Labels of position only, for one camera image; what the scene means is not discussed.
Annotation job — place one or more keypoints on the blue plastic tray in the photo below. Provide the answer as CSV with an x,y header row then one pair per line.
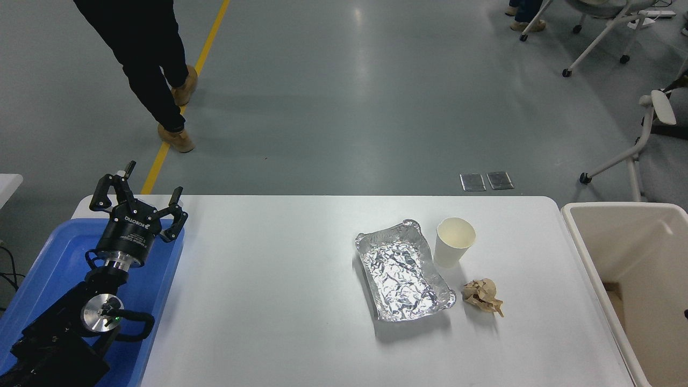
x,y
54,258

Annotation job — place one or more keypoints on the crumpled foil tray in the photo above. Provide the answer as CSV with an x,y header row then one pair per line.
x,y
400,279

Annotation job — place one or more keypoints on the crumpled tan paper ball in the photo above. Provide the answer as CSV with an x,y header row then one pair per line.
x,y
481,295

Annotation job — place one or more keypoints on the white paper cup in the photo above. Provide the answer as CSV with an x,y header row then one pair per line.
x,y
451,252

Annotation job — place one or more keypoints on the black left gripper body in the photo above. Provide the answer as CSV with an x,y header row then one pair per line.
x,y
129,231

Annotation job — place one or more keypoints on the person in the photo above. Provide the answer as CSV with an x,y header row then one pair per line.
x,y
529,11
145,54

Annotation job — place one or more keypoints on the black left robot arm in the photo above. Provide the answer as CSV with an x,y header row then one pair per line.
x,y
59,338

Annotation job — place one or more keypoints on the white wheeled chair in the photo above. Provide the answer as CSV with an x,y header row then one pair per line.
x,y
602,6

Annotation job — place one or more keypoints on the white chair with armrest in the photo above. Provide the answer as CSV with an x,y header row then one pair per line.
x,y
664,107

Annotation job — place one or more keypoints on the metal floor plate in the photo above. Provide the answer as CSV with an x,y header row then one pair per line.
x,y
500,180
473,181

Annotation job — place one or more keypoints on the white side table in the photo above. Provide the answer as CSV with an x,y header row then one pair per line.
x,y
8,185

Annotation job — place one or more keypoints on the large pale bin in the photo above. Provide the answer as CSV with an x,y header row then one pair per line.
x,y
634,242

